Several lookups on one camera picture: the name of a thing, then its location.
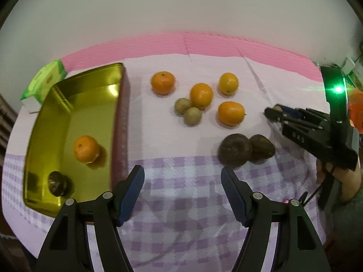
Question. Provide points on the orange object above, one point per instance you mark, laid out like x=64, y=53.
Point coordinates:
x=358, y=110

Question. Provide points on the gold metal tin tray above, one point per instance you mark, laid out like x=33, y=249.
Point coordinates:
x=85, y=113

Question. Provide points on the green tissue pack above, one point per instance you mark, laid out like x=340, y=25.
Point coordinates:
x=42, y=82

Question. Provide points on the grey cloth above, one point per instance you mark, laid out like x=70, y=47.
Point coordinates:
x=343, y=221

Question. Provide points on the orange mandarin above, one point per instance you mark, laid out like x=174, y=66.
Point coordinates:
x=231, y=113
x=228, y=83
x=201, y=95
x=86, y=148
x=163, y=82

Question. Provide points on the person's right hand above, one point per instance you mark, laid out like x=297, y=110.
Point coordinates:
x=350, y=184

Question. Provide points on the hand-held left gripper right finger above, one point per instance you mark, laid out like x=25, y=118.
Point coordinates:
x=231, y=187

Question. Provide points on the purple checked tablecloth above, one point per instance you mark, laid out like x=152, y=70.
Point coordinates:
x=170, y=144

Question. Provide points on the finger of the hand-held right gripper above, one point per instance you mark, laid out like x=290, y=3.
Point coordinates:
x=290, y=111
x=270, y=113

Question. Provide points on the brown ribbed furniture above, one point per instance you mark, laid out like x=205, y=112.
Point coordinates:
x=5, y=124

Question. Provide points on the white adapter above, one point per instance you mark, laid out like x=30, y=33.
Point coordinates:
x=348, y=63

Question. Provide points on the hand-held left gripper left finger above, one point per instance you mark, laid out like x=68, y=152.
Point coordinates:
x=133, y=192

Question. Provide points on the dark brown passion fruit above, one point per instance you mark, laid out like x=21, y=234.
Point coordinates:
x=235, y=150
x=264, y=147
x=58, y=183

